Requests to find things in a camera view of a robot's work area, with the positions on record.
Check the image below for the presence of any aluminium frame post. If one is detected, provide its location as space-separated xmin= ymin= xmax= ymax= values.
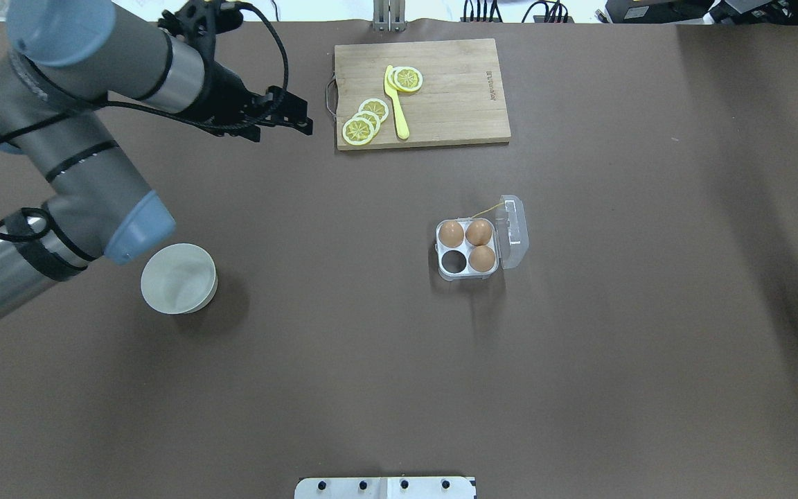
xmin=371 ymin=0 xmax=407 ymax=33

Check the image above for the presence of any lemon slice top pair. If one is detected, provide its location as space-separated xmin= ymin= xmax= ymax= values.
xmin=395 ymin=66 xmax=423 ymax=94

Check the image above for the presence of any brown egg near in box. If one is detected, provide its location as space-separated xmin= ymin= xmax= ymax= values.
xmin=468 ymin=245 xmax=497 ymax=274

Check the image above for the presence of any lemon slice middle of row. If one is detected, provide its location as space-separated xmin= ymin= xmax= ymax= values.
xmin=353 ymin=110 xmax=381 ymax=134

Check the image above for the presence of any white round bowl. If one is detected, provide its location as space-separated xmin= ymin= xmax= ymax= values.
xmin=140 ymin=243 xmax=219 ymax=315

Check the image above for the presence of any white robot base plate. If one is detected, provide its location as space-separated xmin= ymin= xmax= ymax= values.
xmin=294 ymin=476 xmax=478 ymax=498

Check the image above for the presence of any brown egg in box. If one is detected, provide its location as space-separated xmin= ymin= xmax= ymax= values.
xmin=468 ymin=245 xmax=497 ymax=274
xmin=465 ymin=218 xmax=493 ymax=246

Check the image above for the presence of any lemon slice front of row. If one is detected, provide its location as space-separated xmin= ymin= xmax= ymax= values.
xmin=342 ymin=116 xmax=377 ymax=146

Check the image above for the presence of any lemon slice under pair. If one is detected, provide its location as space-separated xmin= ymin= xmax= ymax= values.
xmin=386 ymin=67 xmax=401 ymax=91

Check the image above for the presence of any brown egg far in box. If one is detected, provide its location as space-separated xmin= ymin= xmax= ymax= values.
xmin=465 ymin=218 xmax=493 ymax=246

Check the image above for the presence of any lemon slice of row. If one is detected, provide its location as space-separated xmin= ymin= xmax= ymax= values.
xmin=342 ymin=116 xmax=377 ymax=146
xmin=353 ymin=110 xmax=381 ymax=134
xmin=358 ymin=98 xmax=390 ymax=123

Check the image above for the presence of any brown egg carried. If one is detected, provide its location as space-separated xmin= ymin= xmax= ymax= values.
xmin=438 ymin=220 xmax=465 ymax=247

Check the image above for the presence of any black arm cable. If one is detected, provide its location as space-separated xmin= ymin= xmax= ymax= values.
xmin=0 ymin=1 xmax=290 ymax=243

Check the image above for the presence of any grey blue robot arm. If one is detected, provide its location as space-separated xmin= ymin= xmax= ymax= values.
xmin=0 ymin=1 xmax=314 ymax=319

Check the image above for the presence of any lemon slice back of row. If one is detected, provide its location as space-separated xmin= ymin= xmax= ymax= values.
xmin=358 ymin=98 xmax=390 ymax=123

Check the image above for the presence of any clear plastic egg box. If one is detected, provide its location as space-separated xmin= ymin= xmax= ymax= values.
xmin=434 ymin=195 xmax=530 ymax=282

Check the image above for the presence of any wooden cutting board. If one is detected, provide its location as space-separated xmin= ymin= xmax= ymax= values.
xmin=335 ymin=38 xmax=512 ymax=151

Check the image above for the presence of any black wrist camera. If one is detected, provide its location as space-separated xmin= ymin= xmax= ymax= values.
xmin=157 ymin=1 xmax=244 ymax=42

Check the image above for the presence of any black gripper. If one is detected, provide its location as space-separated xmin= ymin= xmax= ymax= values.
xmin=199 ymin=66 xmax=314 ymax=143

